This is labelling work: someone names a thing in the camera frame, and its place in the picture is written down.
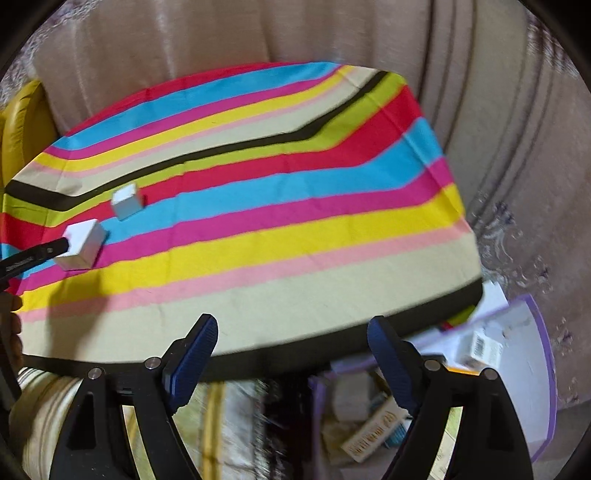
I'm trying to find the yellow sofa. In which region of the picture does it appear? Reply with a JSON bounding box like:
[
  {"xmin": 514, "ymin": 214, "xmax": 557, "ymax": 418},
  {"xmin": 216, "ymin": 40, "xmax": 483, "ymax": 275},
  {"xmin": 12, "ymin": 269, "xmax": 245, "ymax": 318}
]
[{"xmin": 0, "ymin": 79, "xmax": 58, "ymax": 188}]

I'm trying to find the purple storage box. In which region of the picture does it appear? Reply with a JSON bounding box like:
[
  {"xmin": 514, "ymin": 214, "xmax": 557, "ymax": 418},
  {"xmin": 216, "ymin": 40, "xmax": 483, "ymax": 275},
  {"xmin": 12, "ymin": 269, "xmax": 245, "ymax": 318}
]
[{"xmin": 309, "ymin": 295, "xmax": 557, "ymax": 480}]

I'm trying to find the small white box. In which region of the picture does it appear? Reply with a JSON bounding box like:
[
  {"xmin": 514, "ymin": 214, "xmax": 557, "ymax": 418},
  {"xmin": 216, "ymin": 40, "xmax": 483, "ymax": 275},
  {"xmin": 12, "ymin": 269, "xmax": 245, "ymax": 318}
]
[{"xmin": 112, "ymin": 183, "xmax": 144, "ymax": 220}]

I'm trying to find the beige box with brown print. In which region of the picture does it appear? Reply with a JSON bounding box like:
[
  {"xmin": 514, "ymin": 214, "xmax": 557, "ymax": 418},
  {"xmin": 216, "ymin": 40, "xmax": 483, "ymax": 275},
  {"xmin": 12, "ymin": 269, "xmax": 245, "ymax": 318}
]
[{"xmin": 340, "ymin": 402, "xmax": 413, "ymax": 463}]

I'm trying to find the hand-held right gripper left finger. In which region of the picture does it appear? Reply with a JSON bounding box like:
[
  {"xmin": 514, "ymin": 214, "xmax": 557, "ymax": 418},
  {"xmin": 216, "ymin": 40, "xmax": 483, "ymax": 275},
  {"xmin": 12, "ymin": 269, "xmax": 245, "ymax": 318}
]
[{"xmin": 47, "ymin": 313, "xmax": 219, "ymax": 480}]

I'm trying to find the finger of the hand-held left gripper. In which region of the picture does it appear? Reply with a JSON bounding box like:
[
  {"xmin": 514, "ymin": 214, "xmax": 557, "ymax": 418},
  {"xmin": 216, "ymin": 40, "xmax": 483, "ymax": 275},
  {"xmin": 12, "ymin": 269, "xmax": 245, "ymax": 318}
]
[{"xmin": 0, "ymin": 237, "xmax": 71, "ymax": 290}]

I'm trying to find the striped tablecloth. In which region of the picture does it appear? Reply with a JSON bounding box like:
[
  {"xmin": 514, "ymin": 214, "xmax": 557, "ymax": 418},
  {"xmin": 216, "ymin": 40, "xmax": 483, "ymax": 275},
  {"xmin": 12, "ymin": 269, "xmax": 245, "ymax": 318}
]
[{"xmin": 0, "ymin": 60, "xmax": 483, "ymax": 383}]

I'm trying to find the large white box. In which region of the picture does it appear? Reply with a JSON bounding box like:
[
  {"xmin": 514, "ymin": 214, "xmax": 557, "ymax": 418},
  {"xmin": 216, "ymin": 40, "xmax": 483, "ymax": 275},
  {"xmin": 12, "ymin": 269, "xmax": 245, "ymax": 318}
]
[{"xmin": 54, "ymin": 219, "xmax": 110, "ymax": 271}]

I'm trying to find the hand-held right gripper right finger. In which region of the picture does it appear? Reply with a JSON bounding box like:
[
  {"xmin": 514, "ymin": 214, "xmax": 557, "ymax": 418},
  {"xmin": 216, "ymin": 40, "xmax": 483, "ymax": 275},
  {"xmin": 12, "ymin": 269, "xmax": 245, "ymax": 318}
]
[{"xmin": 368, "ymin": 315, "xmax": 535, "ymax": 480}]

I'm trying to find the person's left hand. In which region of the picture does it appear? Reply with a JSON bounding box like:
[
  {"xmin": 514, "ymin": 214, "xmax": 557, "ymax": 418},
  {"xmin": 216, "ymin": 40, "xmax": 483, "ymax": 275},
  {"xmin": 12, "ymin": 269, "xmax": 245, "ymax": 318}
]
[{"xmin": 0, "ymin": 294, "xmax": 25, "ymax": 380}]

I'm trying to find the white box with barcode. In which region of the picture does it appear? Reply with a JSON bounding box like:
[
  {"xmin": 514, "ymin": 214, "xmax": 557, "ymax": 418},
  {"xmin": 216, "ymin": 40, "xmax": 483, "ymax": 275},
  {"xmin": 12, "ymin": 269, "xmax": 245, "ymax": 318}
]
[{"xmin": 455, "ymin": 329, "xmax": 505, "ymax": 371}]

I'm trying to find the beige striped cushion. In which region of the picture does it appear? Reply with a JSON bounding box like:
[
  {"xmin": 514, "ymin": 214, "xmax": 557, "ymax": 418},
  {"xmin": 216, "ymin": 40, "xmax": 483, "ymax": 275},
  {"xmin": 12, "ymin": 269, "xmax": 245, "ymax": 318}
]
[{"xmin": 8, "ymin": 367, "xmax": 90, "ymax": 467}]

